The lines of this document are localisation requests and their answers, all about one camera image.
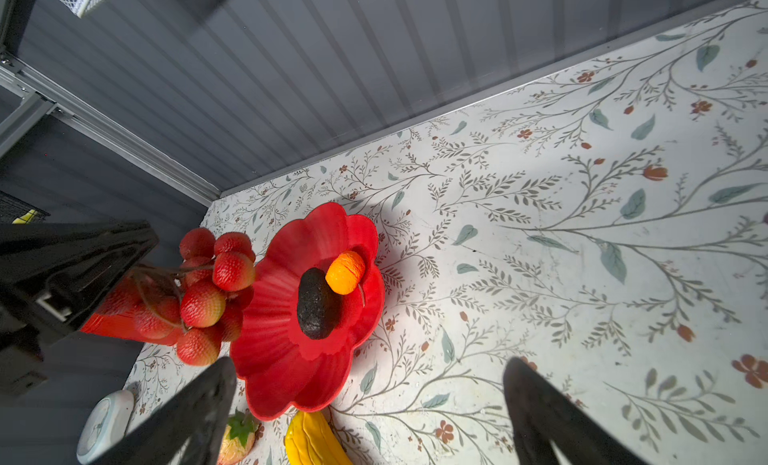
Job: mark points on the black wire wall basket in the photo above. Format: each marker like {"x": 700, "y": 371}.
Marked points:
{"x": 12, "y": 207}

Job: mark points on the yellow marker in black basket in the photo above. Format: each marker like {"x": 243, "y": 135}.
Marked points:
{"x": 29, "y": 217}

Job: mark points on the dark fake avocado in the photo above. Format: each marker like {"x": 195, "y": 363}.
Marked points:
{"x": 319, "y": 308}

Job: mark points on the white round timer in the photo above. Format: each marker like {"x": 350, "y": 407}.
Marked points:
{"x": 105, "y": 426}

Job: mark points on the red flower-shaped fruit bowl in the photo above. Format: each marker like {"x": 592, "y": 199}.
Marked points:
{"x": 280, "y": 366}

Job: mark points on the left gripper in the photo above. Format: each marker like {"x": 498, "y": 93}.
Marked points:
{"x": 53, "y": 279}

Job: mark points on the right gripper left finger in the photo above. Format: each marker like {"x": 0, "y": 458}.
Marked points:
{"x": 193, "y": 422}

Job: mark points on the small orange fake tangerine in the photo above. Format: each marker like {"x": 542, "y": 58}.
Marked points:
{"x": 346, "y": 272}

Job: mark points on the single fake strawberry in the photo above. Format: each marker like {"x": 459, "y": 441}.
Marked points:
{"x": 238, "y": 439}

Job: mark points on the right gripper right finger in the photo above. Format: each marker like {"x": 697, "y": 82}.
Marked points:
{"x": 544, "y": 420}

